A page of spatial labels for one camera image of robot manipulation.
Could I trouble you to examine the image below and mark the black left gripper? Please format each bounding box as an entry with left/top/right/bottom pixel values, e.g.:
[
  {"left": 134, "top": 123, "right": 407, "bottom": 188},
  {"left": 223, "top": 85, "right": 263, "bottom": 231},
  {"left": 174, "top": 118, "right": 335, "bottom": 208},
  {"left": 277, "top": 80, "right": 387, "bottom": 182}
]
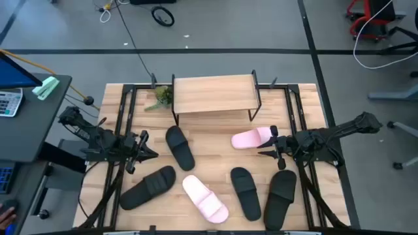
[{"left": 122, "top": 129, "right": 159, "bottom": 175}]

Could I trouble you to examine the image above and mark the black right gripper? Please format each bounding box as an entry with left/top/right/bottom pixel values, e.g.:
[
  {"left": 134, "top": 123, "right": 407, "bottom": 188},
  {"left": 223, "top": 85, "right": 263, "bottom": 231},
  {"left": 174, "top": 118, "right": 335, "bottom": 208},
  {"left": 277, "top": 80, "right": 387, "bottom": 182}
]
[{"left": 257, "top": 125, "right": 297, "bottom": 171}]

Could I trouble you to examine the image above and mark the pink slide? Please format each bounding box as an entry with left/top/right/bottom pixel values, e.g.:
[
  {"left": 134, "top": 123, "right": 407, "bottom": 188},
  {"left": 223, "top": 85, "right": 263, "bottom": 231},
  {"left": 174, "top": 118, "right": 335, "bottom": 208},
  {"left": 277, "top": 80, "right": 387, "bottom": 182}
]
[
  {"left": 182, "top": 174, "right": 230, "bottom": 225},
  {"left": 231, "top": 126, "right": 274, "bottom": 150}
]

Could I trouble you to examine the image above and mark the black slide with plain strap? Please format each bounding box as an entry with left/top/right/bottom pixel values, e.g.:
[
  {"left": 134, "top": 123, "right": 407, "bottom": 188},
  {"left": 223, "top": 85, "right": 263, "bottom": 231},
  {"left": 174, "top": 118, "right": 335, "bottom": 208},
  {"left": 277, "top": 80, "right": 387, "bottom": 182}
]
[
  {"left": 165, "top": 125, "right": 196, "bottom": 172},
  {"left": 263, "top": 169, "right": 298, "bottom": 231}
]

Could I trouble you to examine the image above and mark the black slide with ribbed strap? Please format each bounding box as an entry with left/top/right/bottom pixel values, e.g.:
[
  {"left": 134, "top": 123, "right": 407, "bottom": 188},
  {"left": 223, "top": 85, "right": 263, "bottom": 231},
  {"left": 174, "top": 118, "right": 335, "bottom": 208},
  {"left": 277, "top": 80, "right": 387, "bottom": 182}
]
[
  {"left": 230, "top": 166, "right": 263, "bottom": 222},
  {"left": 119, "top": 165, "right": 177, "bottom": 211}
]

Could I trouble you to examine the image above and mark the wooden shelf with black legs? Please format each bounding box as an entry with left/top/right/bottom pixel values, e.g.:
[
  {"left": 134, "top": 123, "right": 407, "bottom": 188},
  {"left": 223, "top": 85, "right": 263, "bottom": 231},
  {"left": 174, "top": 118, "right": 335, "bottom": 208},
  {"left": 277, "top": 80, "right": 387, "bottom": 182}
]
[{"left": 171, "top": 69, "right": 263, "bottom": 127}]

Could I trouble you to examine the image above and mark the small green succulent plant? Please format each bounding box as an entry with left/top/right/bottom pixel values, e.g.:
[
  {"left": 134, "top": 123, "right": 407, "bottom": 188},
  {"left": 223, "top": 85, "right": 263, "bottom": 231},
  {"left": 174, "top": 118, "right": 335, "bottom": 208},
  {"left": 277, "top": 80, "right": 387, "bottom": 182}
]
[{"left": 144, "top": 85, "right": 173, "bottom": 112}]

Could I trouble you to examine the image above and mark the dark grey side desk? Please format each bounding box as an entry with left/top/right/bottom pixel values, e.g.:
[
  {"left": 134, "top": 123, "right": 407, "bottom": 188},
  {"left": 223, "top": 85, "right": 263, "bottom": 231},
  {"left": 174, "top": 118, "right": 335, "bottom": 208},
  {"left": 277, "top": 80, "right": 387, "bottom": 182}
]
[{"left": 0, "top": 73, "right": 73, "bottom": 163}]

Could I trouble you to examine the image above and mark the mint green stapler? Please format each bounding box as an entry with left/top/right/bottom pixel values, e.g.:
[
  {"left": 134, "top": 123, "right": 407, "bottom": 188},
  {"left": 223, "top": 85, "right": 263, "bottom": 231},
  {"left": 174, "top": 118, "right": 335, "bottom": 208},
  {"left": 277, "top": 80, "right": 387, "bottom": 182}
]
[{"left": 31, "top": 76, "right": 61, "bottom": 101}]

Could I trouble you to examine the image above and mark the black lower desk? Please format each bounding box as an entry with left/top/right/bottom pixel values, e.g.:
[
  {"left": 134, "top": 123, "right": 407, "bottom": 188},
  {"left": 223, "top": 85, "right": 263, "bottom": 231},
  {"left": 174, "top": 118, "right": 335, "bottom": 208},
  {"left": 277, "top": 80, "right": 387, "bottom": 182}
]
[{"left": 0, "top": 159, "right": 56, "bottom": 235}]

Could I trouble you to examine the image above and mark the grey desk foot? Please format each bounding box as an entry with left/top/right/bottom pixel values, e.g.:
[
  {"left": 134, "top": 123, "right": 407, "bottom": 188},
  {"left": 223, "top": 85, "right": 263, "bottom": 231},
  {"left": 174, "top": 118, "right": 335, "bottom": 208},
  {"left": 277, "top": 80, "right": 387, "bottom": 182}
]
[{"left": 368, "top": 84, "right": 418, "bottom": 101}]

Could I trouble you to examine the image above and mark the grey chair base with casters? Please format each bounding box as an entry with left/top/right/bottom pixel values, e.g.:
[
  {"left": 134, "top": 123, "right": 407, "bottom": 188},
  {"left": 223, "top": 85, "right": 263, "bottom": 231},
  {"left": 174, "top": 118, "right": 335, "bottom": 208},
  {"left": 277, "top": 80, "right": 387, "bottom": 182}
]
[{"left": 387, "top": 120, "right": 418, "bottom": 170}]

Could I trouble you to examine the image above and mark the black computer keyboard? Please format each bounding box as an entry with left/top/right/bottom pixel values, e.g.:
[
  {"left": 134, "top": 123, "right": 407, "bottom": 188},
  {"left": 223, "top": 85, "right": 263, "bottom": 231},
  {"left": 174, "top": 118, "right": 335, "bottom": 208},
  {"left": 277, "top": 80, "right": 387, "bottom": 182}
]
[{"left": 0, "top": 166, "right": 16, "bottom": 195}]

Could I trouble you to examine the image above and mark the black computer mouse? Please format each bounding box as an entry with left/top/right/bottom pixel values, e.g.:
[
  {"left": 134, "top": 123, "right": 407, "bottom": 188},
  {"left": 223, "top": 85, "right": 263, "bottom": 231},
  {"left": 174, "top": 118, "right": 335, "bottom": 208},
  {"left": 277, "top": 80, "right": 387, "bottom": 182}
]
[{"left": 1, "top": 199, "right": 19, "bottom": 212}]

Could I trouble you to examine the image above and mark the grey desk calculator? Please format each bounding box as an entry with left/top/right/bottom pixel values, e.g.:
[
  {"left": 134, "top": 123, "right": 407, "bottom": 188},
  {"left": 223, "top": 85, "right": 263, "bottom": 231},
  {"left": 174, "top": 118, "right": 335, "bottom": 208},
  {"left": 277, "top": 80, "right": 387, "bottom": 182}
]
[{"left": 0, "top": 87, "right": 24, "bottom": 118}]

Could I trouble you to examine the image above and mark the black box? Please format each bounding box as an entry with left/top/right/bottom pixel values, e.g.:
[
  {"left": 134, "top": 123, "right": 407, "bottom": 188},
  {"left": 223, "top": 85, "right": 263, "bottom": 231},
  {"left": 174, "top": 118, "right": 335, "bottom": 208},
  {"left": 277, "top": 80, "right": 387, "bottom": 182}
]
[{"left": 129, "top": 0, "right": 177, "bottom": 5}]

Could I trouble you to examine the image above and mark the person's hand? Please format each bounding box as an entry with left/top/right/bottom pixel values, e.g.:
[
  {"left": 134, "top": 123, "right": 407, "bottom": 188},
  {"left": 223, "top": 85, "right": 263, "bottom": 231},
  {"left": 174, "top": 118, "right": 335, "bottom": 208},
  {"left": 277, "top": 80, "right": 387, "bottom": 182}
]
[{"left": 0, "top": 205, "right": 17, "bottom": 231}]

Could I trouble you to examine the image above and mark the computer monitor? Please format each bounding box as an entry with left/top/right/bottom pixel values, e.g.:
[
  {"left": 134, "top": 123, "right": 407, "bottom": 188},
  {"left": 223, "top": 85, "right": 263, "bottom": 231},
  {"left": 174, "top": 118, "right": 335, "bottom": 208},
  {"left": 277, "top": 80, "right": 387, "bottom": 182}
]
[{"left": 0, "top": 52, "right": 43, "bottom": 89}]

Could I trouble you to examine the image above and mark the red and black stool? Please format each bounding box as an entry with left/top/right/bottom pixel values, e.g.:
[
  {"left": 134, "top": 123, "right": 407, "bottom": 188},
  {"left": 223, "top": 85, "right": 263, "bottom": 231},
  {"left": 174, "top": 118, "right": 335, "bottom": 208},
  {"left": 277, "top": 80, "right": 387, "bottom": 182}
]
[{"left": 346, "top": 0, "right": 408, "bottom": 42}]

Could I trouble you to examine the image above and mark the black office chair base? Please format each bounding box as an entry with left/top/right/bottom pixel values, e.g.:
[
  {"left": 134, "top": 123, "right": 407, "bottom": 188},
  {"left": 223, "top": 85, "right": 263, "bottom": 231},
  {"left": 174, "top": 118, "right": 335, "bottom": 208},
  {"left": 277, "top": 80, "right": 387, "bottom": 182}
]
[{"left": 378, "top": 8, "right": 418, "bottom": 79}]

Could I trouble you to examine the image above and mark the black metal table frame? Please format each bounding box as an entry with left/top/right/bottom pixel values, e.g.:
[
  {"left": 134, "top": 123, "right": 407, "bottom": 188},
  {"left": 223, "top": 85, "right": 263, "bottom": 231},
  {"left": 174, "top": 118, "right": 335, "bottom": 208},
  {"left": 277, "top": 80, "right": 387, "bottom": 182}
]
[{"left": 73, "top": 73, "right": 352, "bottom": 235}]

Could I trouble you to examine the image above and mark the black floor cable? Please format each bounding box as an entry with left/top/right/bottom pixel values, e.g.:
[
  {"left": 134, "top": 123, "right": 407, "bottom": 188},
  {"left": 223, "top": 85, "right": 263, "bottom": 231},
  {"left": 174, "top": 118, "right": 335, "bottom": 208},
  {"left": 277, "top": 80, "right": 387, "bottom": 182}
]
[{"left": 113, "top": 0, "right": 154, "bottom": 79}]

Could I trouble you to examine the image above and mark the white floor cable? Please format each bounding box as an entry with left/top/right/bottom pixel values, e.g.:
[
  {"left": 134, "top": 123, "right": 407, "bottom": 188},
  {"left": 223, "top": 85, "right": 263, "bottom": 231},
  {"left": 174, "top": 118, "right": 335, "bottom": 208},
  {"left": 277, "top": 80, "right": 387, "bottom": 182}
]
[{"left": 353, "top": 0, "right": 418, "bottom": 70}]

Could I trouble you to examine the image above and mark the black ring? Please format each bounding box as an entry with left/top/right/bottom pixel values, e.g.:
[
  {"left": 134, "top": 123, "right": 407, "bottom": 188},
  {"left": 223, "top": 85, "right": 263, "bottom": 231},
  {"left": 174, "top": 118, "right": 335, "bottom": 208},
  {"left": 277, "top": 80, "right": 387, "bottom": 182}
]
[{"left": 150, "top": 5, "right": 176, "bottom": 27}]

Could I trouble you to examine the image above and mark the orange yellow cable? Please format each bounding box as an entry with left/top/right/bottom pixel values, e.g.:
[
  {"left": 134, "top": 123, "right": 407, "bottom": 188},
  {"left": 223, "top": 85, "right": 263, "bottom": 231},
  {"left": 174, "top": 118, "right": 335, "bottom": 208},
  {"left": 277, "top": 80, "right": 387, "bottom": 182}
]
[{"left": 0, "top": 48, "right": 101, "bottom": 110}]

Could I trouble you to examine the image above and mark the yellow plug white cable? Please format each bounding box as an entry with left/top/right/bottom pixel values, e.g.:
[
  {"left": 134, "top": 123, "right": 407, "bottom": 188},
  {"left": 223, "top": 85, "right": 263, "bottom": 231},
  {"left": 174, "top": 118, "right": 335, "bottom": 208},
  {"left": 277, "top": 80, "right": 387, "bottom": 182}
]
[{"left": 92, "top": 0, "right": 131, "bottom": 24}]

